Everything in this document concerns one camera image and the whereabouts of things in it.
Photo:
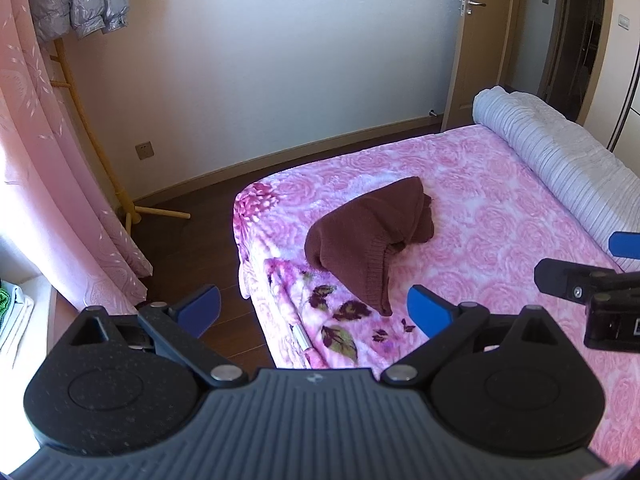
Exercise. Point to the brown knitted vest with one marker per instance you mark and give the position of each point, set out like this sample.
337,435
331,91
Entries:
357,241

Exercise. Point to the pink curtain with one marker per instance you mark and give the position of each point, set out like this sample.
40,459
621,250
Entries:
54,210

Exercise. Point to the striped white duvet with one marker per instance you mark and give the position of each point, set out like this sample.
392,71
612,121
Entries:
589,181

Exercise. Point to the wall socket near floor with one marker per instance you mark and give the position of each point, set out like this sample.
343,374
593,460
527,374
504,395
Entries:
144,150

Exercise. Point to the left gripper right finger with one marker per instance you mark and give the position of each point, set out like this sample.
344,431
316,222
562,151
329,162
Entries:
449,329

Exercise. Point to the pink rose bed blanket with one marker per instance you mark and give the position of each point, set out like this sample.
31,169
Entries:
494,221

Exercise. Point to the wooden door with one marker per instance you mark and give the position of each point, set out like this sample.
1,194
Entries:
483,47

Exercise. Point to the wooden coat stand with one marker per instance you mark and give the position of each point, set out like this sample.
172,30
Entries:
133,213

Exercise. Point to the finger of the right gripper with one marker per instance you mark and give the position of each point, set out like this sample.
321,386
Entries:
625,245
578,283

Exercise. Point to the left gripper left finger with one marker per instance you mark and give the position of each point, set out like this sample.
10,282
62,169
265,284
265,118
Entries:
176,329

